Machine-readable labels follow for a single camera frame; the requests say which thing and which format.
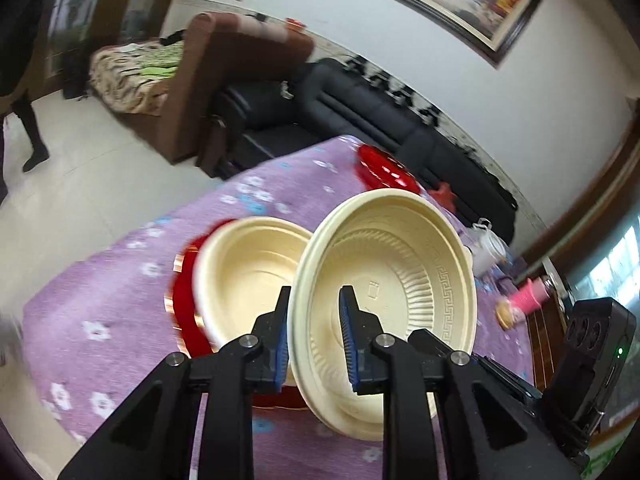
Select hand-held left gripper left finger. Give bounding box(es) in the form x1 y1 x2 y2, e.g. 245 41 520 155
57 285 293 480

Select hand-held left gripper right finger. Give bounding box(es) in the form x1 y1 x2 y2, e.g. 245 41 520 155
338 285 586 480

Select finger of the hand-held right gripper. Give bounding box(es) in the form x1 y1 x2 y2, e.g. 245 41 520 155
407 329 452 361

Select cream plastic bowl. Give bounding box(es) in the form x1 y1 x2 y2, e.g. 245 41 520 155
197 216 313 353
287 189 478 442

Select wooden cabinet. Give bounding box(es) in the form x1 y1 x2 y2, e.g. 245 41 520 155
527 257 573 391

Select round bread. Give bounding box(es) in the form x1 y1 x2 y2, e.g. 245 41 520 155
494 302 517 331

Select pink cup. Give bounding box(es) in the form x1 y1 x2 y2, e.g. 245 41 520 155
507 280 546 318

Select white jug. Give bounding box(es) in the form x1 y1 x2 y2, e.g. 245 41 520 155
470 217 508 276

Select red star-shaped object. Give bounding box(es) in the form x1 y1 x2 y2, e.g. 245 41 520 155
432 182 458 211

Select purple floral tablecloth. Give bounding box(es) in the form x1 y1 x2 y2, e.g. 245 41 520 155
22 134 546 480

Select far red plate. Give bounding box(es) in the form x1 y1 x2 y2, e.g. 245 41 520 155
355 144 423 196

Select black leather sofa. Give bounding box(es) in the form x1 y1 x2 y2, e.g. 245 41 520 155
197 57 518 246

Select brown armchair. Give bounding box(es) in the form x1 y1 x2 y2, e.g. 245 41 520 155
135 12 316 163

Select patterned blanket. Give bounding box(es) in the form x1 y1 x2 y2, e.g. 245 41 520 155
90 39 185 116

